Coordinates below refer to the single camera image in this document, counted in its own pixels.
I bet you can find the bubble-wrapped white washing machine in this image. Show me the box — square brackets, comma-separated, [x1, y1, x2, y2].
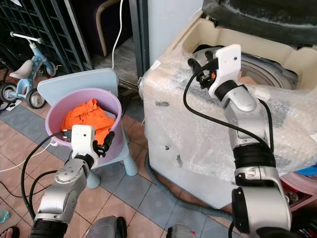
[139, 9, 317, 210]

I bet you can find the dark washing machine lid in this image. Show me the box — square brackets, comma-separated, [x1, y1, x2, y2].
[202, 0, 317, 49]

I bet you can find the orange garment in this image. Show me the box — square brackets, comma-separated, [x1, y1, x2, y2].
[61, 98, 115, 145]

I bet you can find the pink plastic basin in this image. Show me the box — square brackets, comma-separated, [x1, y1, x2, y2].
[45, 88, 123, 147]

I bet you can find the light blue plastic stool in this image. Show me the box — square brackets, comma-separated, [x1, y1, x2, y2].
[37, 68, 139, 189]

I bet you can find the grey left robot foot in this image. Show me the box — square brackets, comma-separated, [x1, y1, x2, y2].
[84, 216, 128, 238]

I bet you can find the blue children's tricycle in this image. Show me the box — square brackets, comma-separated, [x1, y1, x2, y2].
[0, 32, 58, 110]

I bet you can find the green plastic bottle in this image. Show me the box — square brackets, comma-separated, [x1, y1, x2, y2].
[0, 208, 11, 224]

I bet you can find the dark sandal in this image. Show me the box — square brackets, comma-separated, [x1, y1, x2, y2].
[0, 227, 21, 238]

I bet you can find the black metal grid gate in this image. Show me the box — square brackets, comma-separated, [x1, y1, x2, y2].
[0, 0, 81, 76]

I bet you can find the large pink plastic tub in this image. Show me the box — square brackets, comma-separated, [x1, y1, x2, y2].
[279, 166, 317, 210]

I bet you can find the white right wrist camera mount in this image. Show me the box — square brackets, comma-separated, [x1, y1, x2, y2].
[208, 44, 242, 98]

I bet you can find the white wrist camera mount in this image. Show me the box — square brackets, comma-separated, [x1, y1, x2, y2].
[208, 44, 242, 98]
[71, 125, 96, 157]

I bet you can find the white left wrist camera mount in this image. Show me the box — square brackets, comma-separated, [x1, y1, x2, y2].
[71, 125, 96, 157]

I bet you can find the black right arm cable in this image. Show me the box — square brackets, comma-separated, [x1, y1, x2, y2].
[183, 68, 276, 155]

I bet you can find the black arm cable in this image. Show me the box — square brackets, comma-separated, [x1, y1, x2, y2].
[183, 68, 276, 155]
[21, 131, 76, 220]

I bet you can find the white floor cable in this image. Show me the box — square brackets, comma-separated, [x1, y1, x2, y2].
[0, 140, 54, 174]

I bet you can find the grey metal door frame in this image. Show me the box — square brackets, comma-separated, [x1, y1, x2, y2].
[128, 0, 150, 91]

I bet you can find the grey corrugated drain hose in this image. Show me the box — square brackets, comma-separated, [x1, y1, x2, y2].
[144, 151, 237, 226]

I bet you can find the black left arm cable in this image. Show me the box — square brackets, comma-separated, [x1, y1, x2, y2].
[21, 131, 76, 220]

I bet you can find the thin white hanging cable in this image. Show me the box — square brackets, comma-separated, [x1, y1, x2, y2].
[111, 0, 126, 70]

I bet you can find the thin black floor cable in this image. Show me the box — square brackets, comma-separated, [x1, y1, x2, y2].
[0, 178, 31, 200]

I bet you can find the curved wooden chair frame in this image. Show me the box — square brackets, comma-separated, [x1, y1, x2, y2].
[96, 0, 122, 57]

